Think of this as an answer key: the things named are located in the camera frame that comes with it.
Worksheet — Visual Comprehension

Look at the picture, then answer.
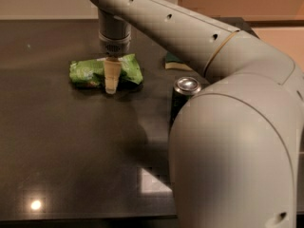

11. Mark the green soda can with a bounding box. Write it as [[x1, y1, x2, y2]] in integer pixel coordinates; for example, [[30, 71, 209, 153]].
[[170, 77, 201, 124]]

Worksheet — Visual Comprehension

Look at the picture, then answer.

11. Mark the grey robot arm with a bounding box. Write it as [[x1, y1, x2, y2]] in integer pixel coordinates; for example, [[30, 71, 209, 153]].
[[90, 0, 303, 228]]

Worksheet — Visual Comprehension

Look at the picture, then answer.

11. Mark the green and yellow sponge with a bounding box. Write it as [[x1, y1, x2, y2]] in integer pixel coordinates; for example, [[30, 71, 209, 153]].
[[164, 52, 191, 71]]

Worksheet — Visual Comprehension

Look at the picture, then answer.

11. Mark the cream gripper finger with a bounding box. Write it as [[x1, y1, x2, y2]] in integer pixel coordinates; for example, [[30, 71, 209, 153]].
[[104, 57, 122, 94]]

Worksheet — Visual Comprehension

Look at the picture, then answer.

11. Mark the green rice chip bag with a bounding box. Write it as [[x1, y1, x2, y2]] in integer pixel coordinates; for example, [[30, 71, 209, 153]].
[[69, 54, 143, 88]]

